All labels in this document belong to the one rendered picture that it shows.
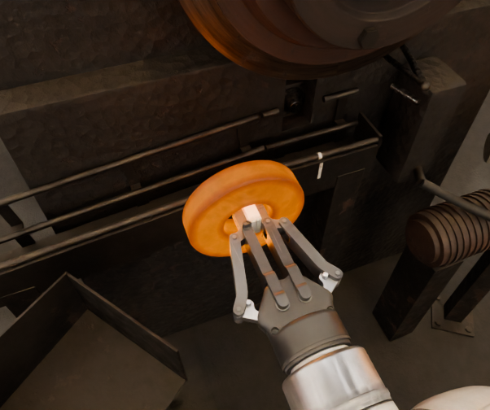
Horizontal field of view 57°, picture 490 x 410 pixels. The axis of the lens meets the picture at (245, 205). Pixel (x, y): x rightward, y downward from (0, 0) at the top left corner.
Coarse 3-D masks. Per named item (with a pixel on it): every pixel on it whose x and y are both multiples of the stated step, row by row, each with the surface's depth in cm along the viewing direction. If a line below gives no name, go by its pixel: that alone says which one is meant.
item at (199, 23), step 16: (192, 0) 49; (208, 0) 50; (192, 16) 51; (208, 16) 51; (224, 16) 52; (208, 32) 53; (224, 32) 54; (224, 48) 55; (240, 48) 56; (256, 48) 57; (384, 48) 65; (240, 64) 58; (256, 64) 59; (272, 64) 60; (288, 64) 61; (304, 64) 62; (320, 64) 63; (336, 64) 64; (352, 64) 65
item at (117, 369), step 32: (64, 288) 64; (32, 320) 61; (64, 320) 68; (96, 320) 71; (128, 320) 60; (0, 352) 59; (32, 352) 65; (64, 352) 68; (96, 352) 68; (128, 352) 68; (160, 352) 62; (0, 384) 62; (32, 384) 66; (64, 384) 65; (96, 384) 65; (128, 384) 65; (160, 384) 65
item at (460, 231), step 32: (480, 192) 99; (416, 224) 96; (448, 224) 92; (480, 224) 93; (416, 256) 99; (448, 256) 92; (384, 288) 124; (416, 288) 109; (384, 320) 130; (416, 320) 124
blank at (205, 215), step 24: (240, 168) 51; (264, 168) 51; (288, 168) 55; (216, 192) 50; (240, 192) 50; (264, 192) 52; (288, 192) 54; (192, 216) 52; (216, 216) 52; (288, 216) 58; (192, 240) 54; (216, 240) 56; (264, 240) 61
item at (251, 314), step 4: (248, 300) 47; (248, 304) 46; (252, 304) 47; (248, 308) 47; (252, 308) 47; (244, 312) 47; (248, 312) 47; (252, 312) 47; (256, 312) 47; (244, 316) 46; (248, 316) 46; (252, 316) 46; (256, 316) 46; (236, 320) 47; (240, 320) 47; (244, 320) 47; (248, 320) 47; (252, 320) 46; (256, 320) 46
